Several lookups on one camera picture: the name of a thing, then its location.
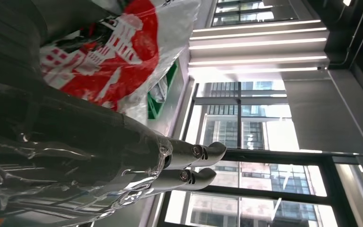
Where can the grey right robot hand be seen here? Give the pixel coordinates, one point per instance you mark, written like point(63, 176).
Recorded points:
point(75, 147)

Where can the green plastic crate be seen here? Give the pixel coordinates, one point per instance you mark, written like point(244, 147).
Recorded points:
point(152, 109)

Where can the long white ceiling light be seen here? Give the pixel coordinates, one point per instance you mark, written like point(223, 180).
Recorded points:
point(256, 60)

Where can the white ceiling light strip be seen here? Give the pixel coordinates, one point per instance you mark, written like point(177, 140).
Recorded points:
point(256, 32)
point(256, 43)
point(256, 24)

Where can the dark window frame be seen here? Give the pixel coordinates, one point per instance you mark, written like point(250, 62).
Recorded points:
point(263, 156)

